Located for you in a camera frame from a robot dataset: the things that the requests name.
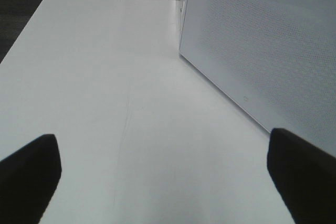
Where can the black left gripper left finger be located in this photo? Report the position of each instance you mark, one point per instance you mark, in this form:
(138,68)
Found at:
(29,178)

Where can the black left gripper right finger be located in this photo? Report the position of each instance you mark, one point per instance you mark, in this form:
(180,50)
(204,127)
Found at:
(304,176)

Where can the white microwave door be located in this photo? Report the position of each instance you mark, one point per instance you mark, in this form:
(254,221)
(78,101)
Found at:
(273,58)

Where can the white microwave oven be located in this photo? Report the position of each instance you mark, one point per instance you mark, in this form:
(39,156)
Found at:
(183,7)

